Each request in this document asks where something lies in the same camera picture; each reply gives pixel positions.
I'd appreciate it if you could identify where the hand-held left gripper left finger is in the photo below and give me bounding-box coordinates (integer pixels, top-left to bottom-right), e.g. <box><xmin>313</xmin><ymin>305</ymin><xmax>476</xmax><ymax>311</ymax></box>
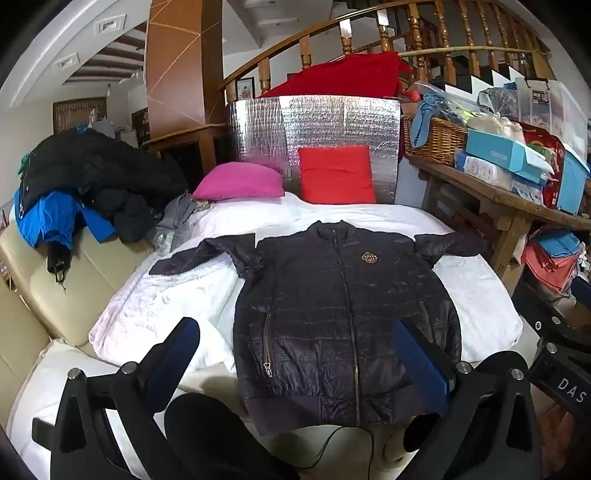
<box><xmin>32</xmin><ymin>318</ymin><xmax>201</xmax><ymax>480</ymax></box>

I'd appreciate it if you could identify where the white patterned box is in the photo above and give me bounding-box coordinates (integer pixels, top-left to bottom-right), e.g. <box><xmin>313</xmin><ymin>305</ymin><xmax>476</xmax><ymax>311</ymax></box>
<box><xmin>455</xmin><ymin>154</ymin><xmax>515</xmax><ymax>190</ymax></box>

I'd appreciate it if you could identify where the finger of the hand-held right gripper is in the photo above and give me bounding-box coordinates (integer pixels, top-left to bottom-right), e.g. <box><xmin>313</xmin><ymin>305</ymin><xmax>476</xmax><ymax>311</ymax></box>
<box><xmin>512</xmin><ymin>279</ymin><xmax>591</xmax><ymax>354</ymax></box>

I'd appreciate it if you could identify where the white bed sheet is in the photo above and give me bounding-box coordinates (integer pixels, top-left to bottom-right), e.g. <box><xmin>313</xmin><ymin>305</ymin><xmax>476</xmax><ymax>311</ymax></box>
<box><xmin>9</xmin><ymin>339</ymin><xmax>407</xmax><ymax>480</ymax></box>

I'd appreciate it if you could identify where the silver insulation panel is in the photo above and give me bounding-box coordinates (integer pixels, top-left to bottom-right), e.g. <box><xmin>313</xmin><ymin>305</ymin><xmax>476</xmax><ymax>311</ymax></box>
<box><xmin>227</xmin><ymin>95</ymin><xmax>402</xmax><ymax>205</ymax></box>

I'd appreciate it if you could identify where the red bag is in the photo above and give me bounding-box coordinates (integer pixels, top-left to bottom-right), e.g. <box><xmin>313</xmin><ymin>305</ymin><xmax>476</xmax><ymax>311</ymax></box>
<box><xmin>522</xmin><ymin>129</ymin><xmax>566</xmax><ymax>208</ymax></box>

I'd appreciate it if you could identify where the grey cloth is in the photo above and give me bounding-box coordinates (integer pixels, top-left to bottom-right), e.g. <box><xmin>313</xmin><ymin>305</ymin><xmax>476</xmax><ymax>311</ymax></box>
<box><xmin>154</xmin><ymin>191</ymin><xmax>208</xmax><ymax>257</ymax></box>

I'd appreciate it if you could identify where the clear plastic storage box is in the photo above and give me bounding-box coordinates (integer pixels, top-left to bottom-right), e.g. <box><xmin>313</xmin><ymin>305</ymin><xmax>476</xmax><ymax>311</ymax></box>
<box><xmin>515</xmin><ymin>78</ymin><xmax>589</xmax><ymax>148</ymax></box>

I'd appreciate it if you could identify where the white blanket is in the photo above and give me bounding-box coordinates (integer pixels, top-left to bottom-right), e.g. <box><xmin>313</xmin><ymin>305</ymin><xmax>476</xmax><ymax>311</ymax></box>
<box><xmin>88</xmin><ymin>191</ymin><xmax>525</xmax><ymax>374</ymax></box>

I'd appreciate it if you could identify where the wooden table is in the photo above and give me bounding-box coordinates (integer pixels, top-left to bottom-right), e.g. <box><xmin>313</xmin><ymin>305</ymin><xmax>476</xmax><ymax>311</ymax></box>
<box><xmin>406</xmin><ymin>154</ymin><xmax>591</xmax><ymax>296</ymax></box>

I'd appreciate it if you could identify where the wooden column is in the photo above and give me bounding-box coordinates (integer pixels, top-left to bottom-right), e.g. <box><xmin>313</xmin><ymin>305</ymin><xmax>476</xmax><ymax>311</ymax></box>
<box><xmin>145</xmin><ymin>0</ymin><xmax>227</xmax><ymax>139</ymax></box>

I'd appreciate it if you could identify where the teal plastic bin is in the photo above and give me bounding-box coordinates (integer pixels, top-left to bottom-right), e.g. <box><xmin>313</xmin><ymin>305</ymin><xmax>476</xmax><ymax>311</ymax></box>
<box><xmin>556</xmin><ymin>148</ymin><xmax>591</xmax><ymax>215</ymax></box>

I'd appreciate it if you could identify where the blue cardboard box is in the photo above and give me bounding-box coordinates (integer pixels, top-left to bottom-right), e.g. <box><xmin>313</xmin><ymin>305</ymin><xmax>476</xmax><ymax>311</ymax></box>
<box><xmin>465</xmin><ymin>128</ymin><xmax>555</xmax><ymax>185</ymax></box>

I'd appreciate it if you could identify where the dark navy puffer jacket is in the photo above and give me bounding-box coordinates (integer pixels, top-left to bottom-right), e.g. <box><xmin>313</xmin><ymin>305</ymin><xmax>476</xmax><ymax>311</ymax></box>
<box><xmin>148</xmin><ymin>220</ymin><xmax>488</xmax><ymax>437</ymax></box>

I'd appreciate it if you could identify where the woven wall hanging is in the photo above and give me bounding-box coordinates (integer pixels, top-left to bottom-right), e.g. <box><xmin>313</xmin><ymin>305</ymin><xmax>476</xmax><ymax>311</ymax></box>
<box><xmin>53</xmin><ymin>98</ymin><xmax>108</xmax><ymax>134</ymax></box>

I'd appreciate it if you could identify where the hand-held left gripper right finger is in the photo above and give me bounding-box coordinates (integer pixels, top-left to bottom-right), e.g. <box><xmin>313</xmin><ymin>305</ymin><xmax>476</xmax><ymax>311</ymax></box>
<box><xmin>392</xmin><ymin>318</ymin><xmax>543</xmax><ymax>480</ymax></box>

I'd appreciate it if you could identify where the blue jacket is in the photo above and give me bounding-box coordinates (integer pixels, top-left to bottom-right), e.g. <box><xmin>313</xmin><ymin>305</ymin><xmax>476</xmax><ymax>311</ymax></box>
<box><xmin>14</xmin><ymin>189</ymin><xmax>116</xmax><ymax>250</ymax></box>

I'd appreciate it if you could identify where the wooden stair railing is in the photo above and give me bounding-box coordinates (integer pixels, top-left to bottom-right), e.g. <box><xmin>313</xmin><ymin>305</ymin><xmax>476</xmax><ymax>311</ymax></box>
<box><xmin>224</xmin><ymin>0</ymin><xmax>555</xmax><ymax>107</ymax></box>

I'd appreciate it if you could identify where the pile of dark and blue coats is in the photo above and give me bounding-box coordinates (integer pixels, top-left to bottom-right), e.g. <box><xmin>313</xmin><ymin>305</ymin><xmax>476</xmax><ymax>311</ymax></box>
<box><xmin>21</xmin><ymin>129</ymin><xmax>188</xmax><ymax>243</ymax></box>

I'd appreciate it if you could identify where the wicker basket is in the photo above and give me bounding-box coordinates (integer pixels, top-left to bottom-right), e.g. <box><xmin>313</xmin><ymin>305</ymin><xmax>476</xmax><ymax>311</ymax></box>
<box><xmin>401</xmin><ymin>115</ymin><xmax>468</xmax><ymax>168</ymax></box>

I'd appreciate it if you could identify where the beige leather sofa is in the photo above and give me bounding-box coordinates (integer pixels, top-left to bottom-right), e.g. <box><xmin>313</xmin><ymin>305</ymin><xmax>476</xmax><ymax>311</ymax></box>
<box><xmin>0</xmin><ymin>203</ymin><xmax>158</xmax><ymax>416</ymax></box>

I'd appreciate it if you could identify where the light blue cloth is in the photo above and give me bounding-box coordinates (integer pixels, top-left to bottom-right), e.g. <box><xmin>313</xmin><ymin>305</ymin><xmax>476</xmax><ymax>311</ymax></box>
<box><xmin>410</xmin><ymin>95</ymin><xmax>462</xmax><ymax>148</ymax></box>

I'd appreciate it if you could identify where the cream folded cloth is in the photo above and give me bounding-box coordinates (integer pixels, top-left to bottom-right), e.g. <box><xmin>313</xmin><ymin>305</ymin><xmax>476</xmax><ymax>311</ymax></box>
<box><xmin>466</xmin><ymin>114</ymin><xmax>525</xmax><ymax>144</ymax></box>

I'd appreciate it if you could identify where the black cable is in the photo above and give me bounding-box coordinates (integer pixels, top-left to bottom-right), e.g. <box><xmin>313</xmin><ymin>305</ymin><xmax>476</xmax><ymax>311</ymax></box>
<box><xmin>302</xmin><ymin>425</ymin><xmax>375</xmax><ymax>472</ymax></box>

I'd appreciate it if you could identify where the stack of folded cloths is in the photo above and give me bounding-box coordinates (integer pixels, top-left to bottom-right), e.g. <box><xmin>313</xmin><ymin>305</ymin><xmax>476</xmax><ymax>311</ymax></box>
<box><xmin>524</xmin><ymin>228</ymin><xmax>587</xmax><ymax>296</ymax></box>

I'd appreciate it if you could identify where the pink pillow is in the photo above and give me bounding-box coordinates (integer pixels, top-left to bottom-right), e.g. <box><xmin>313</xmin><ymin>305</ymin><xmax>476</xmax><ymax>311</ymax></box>
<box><xmin>191</xmin><ymin>162</ymin><xmax>286</xmax><ymax>201</ymax></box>

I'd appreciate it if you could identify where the red pillow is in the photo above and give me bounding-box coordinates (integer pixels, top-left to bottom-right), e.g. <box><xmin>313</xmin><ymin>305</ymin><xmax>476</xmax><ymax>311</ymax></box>
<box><xmin>298</xmin><ymin>145</ymin><xmax>377</xmax><ymax>205</ymax></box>

